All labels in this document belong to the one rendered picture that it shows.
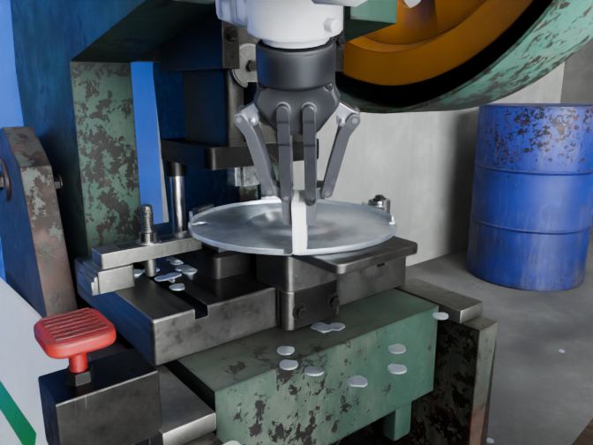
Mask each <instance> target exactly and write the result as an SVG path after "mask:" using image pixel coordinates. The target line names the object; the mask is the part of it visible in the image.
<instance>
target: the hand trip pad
mask: <svg viewBox="0 0 593 445"><path fill-rule="evenodd" d="M34 338H35V340H36V341H37V343H38V344H39V345H40V346H41V348H42V349H43V351H44V352H45V353H46V355H47V356H49V357H50V358H55V359H64V358H68V361H69V369H70V372H72V373H80V372H83V371H85V370H86V369H87V368H88V365H87V356H86V353H87V352H90V351H96V350H99V349H102V348H105V347H107V346H110V345H111V344H112V343H113V342H114V341H115V340H116V329H115V326H114V325H113V324H112V323H111V322H110V321H109V320H108V319H107V318H106V317H105V316H104V315H103V314H102V313H100V312H99V311H97V310H95V309H91V308H88V307H86V308H82V309H79V310H75V311H71V312H68V313H60V314H57V315H53V316H49V317H46V318H42V319H40V320H39V321H37V322H36V323H35V324H34Z"/></svg>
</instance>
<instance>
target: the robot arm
mask: <svg viewBox="0 0 593 445"><path fill-rule="evenodd" d="M365 1H367V0H215V6H216V14H217V17H218V19H221V20H224V21H226V22H229V23H230V24H233V25H235V26H240V27H246V28H247V32H248V34H250V35H252V36H254V37H255V38H260V40H259V41H258V43H257V44H256V46H255V48H256V62H257V76H258V88H257V91H256V93H255V95H254V97H253V101H252V102H250V103H248V104H247V105H245V106H244V105H241V106H239V107H238V108H237V110H236V114H235V115H234V117H233V121H234V123H235V124H236V126H237V127H238V128H239V130H240V131H241V132H242V133H243V135H244V136H245V139H246V142H247V145H248V148H249V150H250V153H251V158H252V160H253V162H254V165H255V168H256V171H257V173H258V176H259V181H260V183H261V186H262V189H263V192H264V194H265V195H266V196H267V197H273V196H274V197H277V198H278V199H280V200H281V214H282V222H283V224H284V225H292V242H293V253H294V254H300V255H306V248H307V225H315V223H316V221H317V200H318V199H320V198H323V197H324V198H330V197H332V195H333V193H334V188H335V185H336V181H337V178H338V175H339V172H340V169H341V166H342V160H343V157H344V155H345V151H346V148H347V145H348V142H349V137H350V136H351V134H352V133H353V132H354V130H355V129H356V128H357V127H358V126H359V124H360V122H361V114H360V109H359V108H358V107H357V106H352V107H350V106H349V105H348V104H347V103H345V102H343V101H341V100H340V93H339V91H338V89H337V87H336V85H335V54H336V44H335V42H334V41H333V39H331V38H330V37H332V36H335V35H337V34H339V33H340V32H341V31H342V29H343V6H356V7H357V6H358V5H360V4H362V3H363V2H365ZM259 112H260V113H261V114H262V116H263V117H264V118H265V119H266V121H267V122H268V123H269V124H270V125H271V126H272V127H273V128H274V130H276V131H277V139H278V146H279V166H280V181H277V178H276V175H275V173H274V168H273V165H272V163H271V160H270V156H269V153H268V151H267V148H266V143H265V141H264V138H263V134H262V131H261V129H260V126H259ZM334 112H336V113H337V116H336V123H337V125H338V128H337V131H336V134H335V137H334V144H333V146H332V150H331V153H330V156H329V160H328V163H327V168H326V172H325V175H324V178H323V181H321V182H318V183H317V132H318V131H319V130H320V129H321V128H322V127H323V126H324V124H325V123H326V122H327V120H328V119H329V118H330V117H331V116H332V115H333V114H334ZM294 134H300V135H303V137H304V190H301V191H299V190H295V191H293V188H294V178H293V145H292V135H294Z"/></svg>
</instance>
